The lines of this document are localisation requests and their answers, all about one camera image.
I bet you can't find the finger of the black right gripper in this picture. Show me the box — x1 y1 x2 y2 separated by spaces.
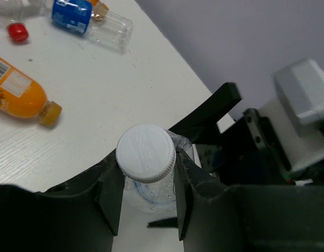
147 217 177 228

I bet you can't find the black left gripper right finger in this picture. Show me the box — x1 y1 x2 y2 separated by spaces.
174 150 324 251

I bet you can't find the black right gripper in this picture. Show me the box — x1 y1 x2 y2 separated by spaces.
169 82 292 186

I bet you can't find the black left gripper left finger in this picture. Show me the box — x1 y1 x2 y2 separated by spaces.
0 152 124 251

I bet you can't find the clear bottle blue label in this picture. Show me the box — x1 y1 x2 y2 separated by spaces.
116 124 195 213

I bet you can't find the orange juice bottle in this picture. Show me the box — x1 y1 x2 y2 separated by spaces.
0 57 62 127
89 0 109 22

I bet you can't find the blue label bottle far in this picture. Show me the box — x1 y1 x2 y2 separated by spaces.
50 1 133 54

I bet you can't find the red bottle cap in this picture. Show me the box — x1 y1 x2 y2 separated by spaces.
7 23 29 43

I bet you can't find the crushed red label bottle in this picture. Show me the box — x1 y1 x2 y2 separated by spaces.
0 0 54 29

